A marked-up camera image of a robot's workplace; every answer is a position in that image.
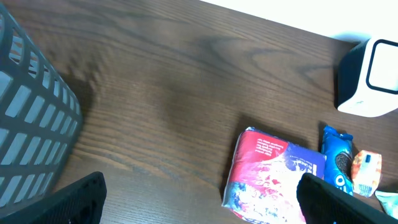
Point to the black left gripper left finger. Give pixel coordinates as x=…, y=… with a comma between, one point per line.
x=80, y=202

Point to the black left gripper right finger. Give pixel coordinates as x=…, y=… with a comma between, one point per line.
x=323, y=203

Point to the blue Oreo cookie pack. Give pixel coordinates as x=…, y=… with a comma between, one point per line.
x=337, y=147

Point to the orange Kleenex tissue pack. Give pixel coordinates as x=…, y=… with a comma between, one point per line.
x=366, y=172

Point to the red purple pad package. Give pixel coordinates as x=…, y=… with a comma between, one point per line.
x=264, y=175

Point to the green wet wipes pack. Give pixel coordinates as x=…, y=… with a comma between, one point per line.
x=389, y=202

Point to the white barcode scanner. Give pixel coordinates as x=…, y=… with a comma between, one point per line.
x=367, y=79

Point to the grey plastic basket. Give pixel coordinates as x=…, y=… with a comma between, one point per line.
x=40, y=120

